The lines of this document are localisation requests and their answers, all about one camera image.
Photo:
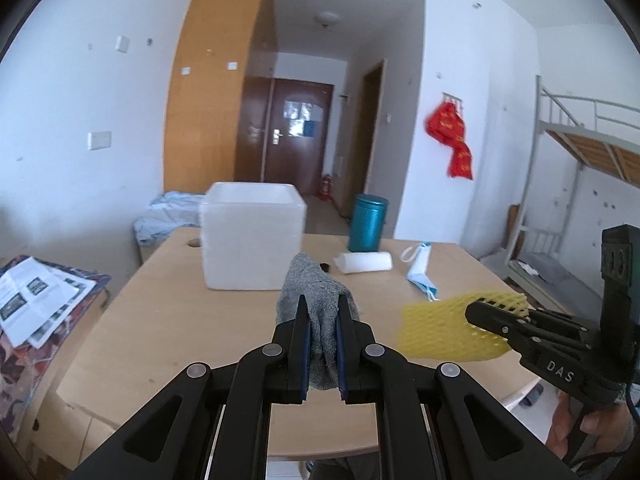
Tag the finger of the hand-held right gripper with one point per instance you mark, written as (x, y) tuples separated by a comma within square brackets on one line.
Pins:
[(542, 315), (500, 327)]

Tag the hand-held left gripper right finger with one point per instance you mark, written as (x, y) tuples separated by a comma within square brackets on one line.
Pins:
[(340, 355)]

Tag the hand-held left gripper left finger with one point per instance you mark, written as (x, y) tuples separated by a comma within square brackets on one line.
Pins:
[(302, 355)]

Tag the grey knit glove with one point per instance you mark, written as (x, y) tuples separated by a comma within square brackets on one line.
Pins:
[(315, 300)]

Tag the yellow foam fruit net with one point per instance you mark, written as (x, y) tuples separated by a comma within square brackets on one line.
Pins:
[(435, 327)]

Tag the blue face mask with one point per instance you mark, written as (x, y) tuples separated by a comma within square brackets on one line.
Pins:
[(420, 270)]

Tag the white foam box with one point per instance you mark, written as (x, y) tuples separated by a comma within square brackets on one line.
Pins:
[(250, 240)]

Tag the person's right hand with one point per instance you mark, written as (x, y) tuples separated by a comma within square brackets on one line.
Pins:
[(605, 422)]

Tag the white foam sheet roll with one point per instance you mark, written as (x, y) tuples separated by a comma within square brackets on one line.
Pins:
[(362, 262)]

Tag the teal metal canister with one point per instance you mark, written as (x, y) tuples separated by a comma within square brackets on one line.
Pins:
[(367, 225)]

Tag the red fire extinguisher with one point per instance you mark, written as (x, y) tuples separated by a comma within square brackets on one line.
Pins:
[(326, 189)]

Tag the white metal bunk bed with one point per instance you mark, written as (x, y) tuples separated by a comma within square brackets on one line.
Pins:
[(585, 145)]

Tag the light blue cloth pile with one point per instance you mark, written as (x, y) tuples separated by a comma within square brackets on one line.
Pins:
[(170, 210)]

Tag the dark brown entrance door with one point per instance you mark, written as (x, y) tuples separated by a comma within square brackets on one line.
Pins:
[(280, 160)]

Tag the red hanging banners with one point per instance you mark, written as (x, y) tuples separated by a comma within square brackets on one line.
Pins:
[(450, 130)]

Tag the brown side door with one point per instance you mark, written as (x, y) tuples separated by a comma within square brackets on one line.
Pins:
[(372, 140)]

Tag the paper notices on door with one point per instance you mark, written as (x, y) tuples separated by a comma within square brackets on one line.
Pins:
[(300, 117)]

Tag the wooden wardrobe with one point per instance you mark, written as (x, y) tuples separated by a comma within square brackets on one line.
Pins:
[(210, 110)]

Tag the printed paper leaflets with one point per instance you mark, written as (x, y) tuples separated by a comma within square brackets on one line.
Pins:
[(35, 295)]

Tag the round ceiling lamp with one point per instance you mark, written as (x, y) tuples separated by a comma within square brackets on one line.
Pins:
[(327, 19)]

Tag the metal wall hook rack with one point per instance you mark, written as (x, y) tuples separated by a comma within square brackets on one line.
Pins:
[(452, 97)]

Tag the white wall socket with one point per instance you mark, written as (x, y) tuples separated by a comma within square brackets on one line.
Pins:
[(100, 140)]

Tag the white wall switch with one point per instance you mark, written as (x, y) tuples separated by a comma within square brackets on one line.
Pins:
[(122, 43)]

